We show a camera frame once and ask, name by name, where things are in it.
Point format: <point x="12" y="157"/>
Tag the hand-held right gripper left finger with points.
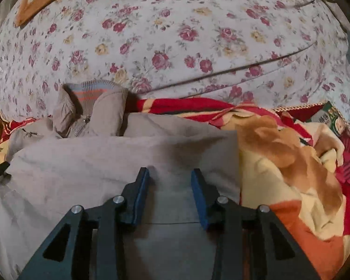
<point x="141" y="193"/>

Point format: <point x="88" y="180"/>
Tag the floral quilt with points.
<point x="163" y="35"/>

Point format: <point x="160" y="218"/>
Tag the red orange printed blanket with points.
<point x="280" y="151"/>

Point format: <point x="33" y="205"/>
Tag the orange checkered cushion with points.
<point x="38" y="3"/>

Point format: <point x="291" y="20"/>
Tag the beige zip jacket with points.
<point x="75" y="166"/>

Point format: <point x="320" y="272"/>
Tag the green printed packet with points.
<point x="331" y="119"/>

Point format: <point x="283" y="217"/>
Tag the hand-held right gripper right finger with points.
<point x="197" y="193"/>

